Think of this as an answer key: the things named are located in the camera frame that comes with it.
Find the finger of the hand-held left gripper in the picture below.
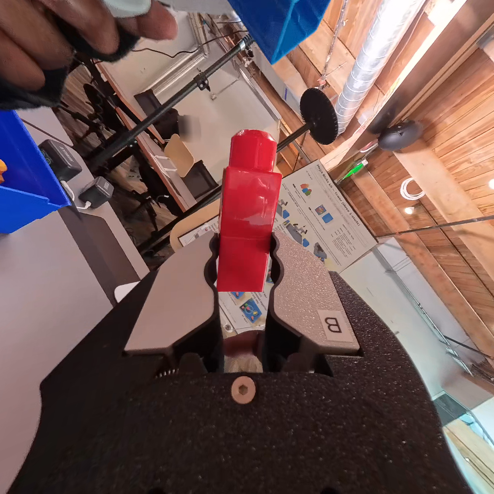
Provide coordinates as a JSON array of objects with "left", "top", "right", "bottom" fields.
[{"left": 160, "top": 0, "right": 232, "bottom": 13}]

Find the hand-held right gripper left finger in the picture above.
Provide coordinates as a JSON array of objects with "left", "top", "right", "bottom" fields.
[{"left": 123, "top": 232, "right": 220, "bottom": 356}]

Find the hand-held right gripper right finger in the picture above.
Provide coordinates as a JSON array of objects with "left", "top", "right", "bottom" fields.
[{"left": 266, "top": 230, "right": 362, "bottom": 356}]

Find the red mega block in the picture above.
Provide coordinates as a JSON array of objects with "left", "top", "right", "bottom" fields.
[
  {"left": 219, "top": 129, "right": 283, "bottom": 237},
  {"left": 216, "top": 233, "right": 272, "bottom": 293}
]

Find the blue mega block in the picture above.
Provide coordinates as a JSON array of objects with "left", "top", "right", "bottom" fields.
[{"left": 227, "top": 0, "right": 332, "bottom": 65}]

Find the blue plastic bin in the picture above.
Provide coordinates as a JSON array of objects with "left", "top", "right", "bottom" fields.
[{"left": 0, "top": 109, "right": 73, "bottom": 234}]

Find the person's left hand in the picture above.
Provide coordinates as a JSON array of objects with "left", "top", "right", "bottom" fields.
[{"left": 0, "top": 0, "right": 179, "bottom": 91}]

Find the black tripod stand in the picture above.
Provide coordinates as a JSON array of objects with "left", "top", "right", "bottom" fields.
[{"left": 58, "top": 34, "right": 253, "bottom": 172}]

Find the printed instruction sheet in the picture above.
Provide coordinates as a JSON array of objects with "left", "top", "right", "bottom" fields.
[{"left": 179, "top": 159, "right": 378, "bottom": 334}]

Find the black power bank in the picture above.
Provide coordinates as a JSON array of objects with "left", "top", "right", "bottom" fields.
[
  {"left": 39, "top": 139, "right": 83, "bottom": 182},
  {"left": 78, "top": 176, "right": 115, "bottom": 209}
]

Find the tan back chair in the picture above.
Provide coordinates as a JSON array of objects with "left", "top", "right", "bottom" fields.
[{"left": 163, "top": 133, "right": 195, "bottom": 179}]

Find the black dome ceiling device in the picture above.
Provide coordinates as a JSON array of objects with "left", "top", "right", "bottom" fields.
[{"left": 377, "top": 120, "right": 424, "bottom": 152}]

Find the white coiled cable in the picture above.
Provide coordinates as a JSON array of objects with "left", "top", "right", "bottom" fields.
[{"left": 399, "top": 177, "right": 426, "bottom": 201}]

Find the silver ventilation duct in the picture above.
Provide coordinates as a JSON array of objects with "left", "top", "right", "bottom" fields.
[{"left": 334, "top": 0, "right": 427, "bottom": 134}]

